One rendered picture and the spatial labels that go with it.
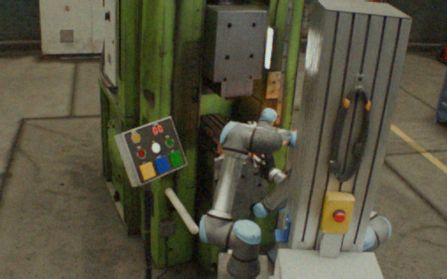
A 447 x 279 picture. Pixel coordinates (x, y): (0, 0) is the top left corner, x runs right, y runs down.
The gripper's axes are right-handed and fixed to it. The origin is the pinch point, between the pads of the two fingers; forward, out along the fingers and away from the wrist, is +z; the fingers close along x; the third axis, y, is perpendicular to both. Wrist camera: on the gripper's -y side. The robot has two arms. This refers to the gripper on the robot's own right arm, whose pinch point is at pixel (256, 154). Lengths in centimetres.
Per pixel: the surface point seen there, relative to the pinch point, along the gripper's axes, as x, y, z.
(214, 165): -15.6, 14.5, 21.1
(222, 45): -13, -56, 25
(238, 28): -4, -65, 25
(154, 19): -36, -62, 74
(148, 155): -60, -5, 7
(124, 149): -72, -10, 8
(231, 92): -5.1, -28.4, 25.5
